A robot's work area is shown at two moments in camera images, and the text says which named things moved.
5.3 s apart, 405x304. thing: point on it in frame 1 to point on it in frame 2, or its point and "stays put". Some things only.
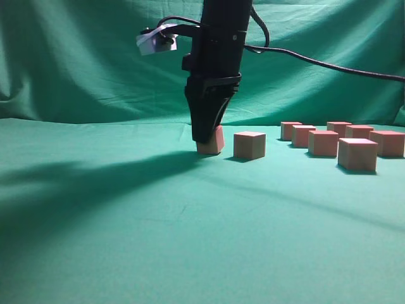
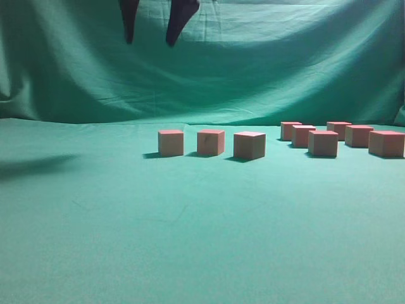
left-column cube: (323, 143) stays put
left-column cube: (300, 135) stays put
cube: (249, 145) stays put
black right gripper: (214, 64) to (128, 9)
